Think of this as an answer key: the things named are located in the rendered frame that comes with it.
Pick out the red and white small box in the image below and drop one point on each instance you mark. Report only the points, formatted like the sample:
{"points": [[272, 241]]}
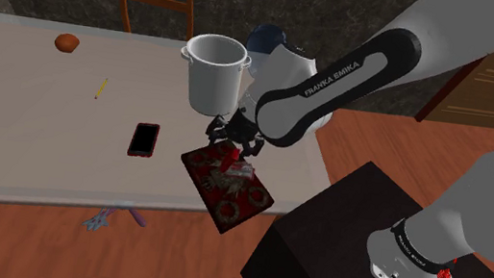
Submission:
{"points": [[239, 170]]}

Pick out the wooden chair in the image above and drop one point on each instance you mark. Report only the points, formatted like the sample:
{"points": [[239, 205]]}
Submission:
{"points": [[155, 0]]}

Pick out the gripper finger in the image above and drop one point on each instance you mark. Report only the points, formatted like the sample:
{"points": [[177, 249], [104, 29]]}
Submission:
{"points": [[216, 131], [253, 148]]}

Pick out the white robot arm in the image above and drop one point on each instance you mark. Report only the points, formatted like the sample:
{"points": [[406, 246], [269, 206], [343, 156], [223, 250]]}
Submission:
{"points": [[485, 201]]}

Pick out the yellow pencil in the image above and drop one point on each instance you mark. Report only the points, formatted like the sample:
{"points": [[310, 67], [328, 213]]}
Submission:
{"points": [[101, 88]]}

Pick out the dark robot stand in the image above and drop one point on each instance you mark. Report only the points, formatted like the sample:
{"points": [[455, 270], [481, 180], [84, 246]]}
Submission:
{"points": [[324, 242]]}

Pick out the pale table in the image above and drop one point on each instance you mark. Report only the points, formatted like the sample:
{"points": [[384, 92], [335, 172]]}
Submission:
{"points": [[29, 140]]}

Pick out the brown round fruit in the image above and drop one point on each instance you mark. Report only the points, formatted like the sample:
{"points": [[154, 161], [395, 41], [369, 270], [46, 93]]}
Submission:
{"points": [[66, 42]]}

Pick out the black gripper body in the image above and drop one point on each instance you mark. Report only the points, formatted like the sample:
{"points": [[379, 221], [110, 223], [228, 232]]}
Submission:
{"points": [[240, 127]]}

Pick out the black phone with red case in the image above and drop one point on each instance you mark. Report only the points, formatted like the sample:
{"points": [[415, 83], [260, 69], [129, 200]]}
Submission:
{"points": [[143, 139]]}

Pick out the blue purple pronged object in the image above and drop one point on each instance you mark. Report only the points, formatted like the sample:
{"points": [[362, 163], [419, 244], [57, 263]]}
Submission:
{"points": [[97, 220]]}

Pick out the dark blue round object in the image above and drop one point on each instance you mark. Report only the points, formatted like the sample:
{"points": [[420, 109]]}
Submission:
{"points": [[263, 36]]}

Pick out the white cooking pot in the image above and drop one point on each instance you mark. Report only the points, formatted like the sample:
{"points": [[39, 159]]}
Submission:
{"points": [[214, 78]]}

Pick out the dark red patterned book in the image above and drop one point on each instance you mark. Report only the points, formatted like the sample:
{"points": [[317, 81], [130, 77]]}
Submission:
{"points": [[229, 202]]}

